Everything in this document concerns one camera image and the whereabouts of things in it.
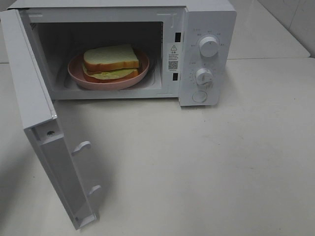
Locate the sandwich with lettuce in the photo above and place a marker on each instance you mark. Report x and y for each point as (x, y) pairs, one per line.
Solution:
(106, 64)

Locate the white upper microwave knob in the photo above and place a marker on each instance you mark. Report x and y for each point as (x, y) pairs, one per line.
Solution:
(208, 46)

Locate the pink round plate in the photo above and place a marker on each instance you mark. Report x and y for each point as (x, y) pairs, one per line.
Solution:
(75, 70)

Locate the white microwave knob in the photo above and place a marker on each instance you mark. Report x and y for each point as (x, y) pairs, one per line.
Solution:
(203, 76)
(208, 46)

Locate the white lower microwave knob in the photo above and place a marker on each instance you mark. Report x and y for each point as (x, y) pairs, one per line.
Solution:
(203, 76)

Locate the white microwave oven body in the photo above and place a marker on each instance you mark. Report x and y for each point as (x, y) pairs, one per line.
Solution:
(170, 87)

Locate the white microwave door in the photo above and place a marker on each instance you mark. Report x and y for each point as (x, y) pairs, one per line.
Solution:
(39, 118)

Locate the round white door button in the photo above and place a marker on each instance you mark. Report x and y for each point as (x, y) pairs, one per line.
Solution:
(199, 96)

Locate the glass microwave turntable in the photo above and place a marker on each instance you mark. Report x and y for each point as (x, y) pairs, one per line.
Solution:
(151, 81)

